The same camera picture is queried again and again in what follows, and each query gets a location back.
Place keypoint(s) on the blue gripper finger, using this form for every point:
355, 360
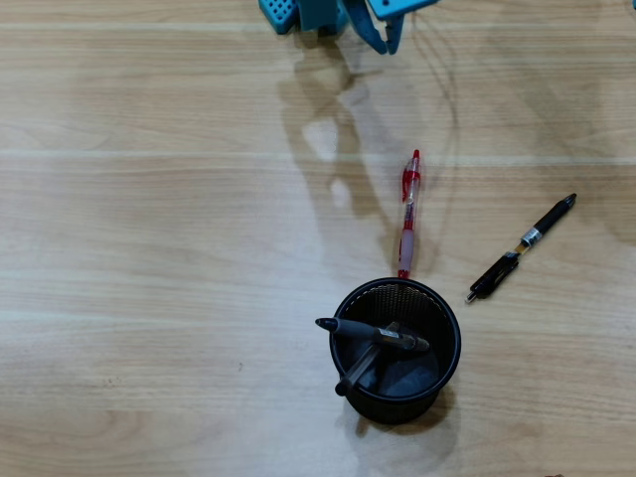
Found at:
394, 35
370, 27

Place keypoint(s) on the red retractable pen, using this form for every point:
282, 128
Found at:
408, 238

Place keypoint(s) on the black mesh pen holder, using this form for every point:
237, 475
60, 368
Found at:
412, 377

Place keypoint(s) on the black retractable pen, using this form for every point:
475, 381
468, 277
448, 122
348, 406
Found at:
541, 228

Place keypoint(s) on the blue wrist camera box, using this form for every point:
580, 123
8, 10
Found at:
402, 6

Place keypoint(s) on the clear stick pen black cap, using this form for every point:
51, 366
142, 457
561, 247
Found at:
360, 370

